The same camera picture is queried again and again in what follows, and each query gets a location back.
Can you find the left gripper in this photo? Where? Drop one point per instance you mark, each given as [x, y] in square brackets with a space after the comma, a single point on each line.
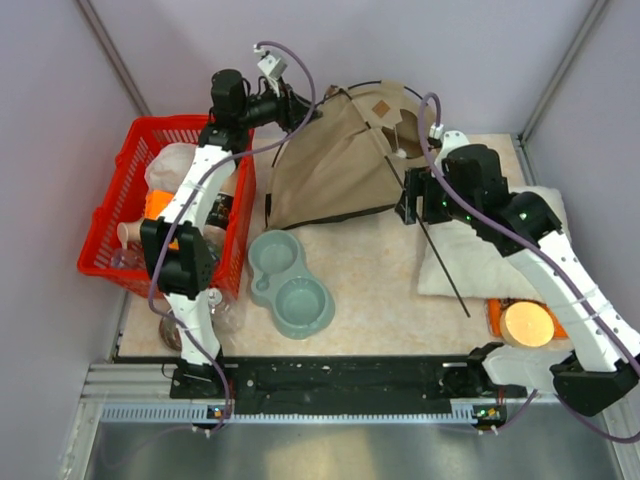
[291, 109]

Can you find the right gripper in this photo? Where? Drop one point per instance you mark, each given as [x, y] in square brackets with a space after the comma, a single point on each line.
[419, 182]

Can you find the beige fabric pet tent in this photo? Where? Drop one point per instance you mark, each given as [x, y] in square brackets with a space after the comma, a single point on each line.
[335, 170]

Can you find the white fluffy cushion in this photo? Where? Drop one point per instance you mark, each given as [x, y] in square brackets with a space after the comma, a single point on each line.
[462, 263]

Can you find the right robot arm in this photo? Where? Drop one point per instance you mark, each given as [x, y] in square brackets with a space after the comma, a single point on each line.
[602, 365]

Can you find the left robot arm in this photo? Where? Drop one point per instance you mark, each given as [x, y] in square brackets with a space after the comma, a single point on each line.
[178, 260]

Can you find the grey-green double pet bowl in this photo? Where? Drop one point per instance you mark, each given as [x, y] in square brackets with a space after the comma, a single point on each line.
[299, 303]

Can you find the black instant noodle cup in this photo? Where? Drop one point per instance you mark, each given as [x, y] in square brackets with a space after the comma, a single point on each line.
[219, 215]

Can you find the pink white plastic bag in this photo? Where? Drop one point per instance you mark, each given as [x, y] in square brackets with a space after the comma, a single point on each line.
[168, 169]

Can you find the red plastic basket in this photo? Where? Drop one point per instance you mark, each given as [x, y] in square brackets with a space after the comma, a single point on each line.
[125, 201]

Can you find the orange cardboard box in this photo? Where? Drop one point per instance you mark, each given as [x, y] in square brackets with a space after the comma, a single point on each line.
[155, 203]

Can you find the clear plastic bottle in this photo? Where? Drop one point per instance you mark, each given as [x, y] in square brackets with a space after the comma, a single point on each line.
[224, 313]

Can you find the beige paper cup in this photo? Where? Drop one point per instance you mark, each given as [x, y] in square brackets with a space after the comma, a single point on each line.
[129, 232]

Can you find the steel bowl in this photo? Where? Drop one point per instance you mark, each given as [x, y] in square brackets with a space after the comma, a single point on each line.
[169, 334]

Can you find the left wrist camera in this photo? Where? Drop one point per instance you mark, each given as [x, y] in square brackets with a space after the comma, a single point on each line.
[272, 67]

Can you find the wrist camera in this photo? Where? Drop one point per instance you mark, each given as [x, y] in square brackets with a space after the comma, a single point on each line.
[445, 141]
[272, 67]

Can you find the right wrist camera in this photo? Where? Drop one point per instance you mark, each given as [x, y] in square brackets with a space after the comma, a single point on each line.
[445, 141]

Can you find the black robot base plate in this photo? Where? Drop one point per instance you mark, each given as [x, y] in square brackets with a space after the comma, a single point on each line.
[338, 385]

